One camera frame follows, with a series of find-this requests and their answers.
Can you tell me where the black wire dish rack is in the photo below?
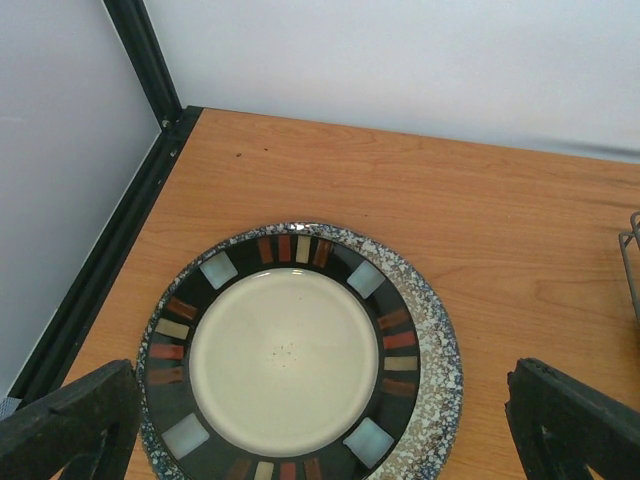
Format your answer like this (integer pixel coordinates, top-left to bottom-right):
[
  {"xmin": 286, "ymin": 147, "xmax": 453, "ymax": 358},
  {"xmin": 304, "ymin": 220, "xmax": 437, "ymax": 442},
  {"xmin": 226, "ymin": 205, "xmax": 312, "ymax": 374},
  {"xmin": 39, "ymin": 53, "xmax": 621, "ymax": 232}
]
[{"xmin": 618, "ymin": 211, "xmax": 640, "ymax": 324}]

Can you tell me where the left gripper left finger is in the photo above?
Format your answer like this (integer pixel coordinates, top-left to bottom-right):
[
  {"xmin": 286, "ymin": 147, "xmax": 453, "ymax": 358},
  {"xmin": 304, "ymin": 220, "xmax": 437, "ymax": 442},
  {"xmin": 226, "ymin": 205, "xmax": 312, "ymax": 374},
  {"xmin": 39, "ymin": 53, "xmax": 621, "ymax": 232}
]
[{"xmin": 1, "ymin": 359, "xmax": 141, "ymax": 479}]

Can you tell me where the grey speckled plate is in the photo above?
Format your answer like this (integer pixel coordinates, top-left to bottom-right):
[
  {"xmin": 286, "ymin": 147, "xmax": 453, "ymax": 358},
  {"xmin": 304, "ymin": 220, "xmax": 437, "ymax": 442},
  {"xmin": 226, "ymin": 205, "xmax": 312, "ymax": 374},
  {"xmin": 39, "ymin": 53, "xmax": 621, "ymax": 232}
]
[{"xmin": 135, "ymin": 217, "xmax": 464, "ymax": 480}]

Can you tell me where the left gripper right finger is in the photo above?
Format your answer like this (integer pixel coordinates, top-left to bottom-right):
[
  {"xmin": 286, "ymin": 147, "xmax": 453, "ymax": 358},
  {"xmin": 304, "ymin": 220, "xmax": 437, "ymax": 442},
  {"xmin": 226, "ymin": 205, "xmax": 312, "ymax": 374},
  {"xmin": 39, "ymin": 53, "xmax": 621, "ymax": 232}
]
[{"xmin": 505, "ymin": 358, "xmax": 639, "ymax": 479}]

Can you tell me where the black mosaic rim plate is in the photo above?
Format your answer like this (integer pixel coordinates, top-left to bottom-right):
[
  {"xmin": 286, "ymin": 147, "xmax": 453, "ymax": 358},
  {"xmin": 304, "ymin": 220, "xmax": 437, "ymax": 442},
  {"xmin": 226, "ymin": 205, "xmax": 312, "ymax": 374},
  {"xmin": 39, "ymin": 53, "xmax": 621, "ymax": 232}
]
[{"xmin": 144, "ymin": 231, "xmax": 422, "ymax": 480}]

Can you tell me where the black aluminium frame rail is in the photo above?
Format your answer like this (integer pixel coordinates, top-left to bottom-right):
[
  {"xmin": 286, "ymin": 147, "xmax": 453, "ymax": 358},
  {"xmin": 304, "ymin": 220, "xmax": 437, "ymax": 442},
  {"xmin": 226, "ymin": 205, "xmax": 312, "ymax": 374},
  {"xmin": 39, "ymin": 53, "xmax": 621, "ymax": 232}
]
[{"xmin": 1, "ymin": 1, "xmax": 182, "ymax": 416}]

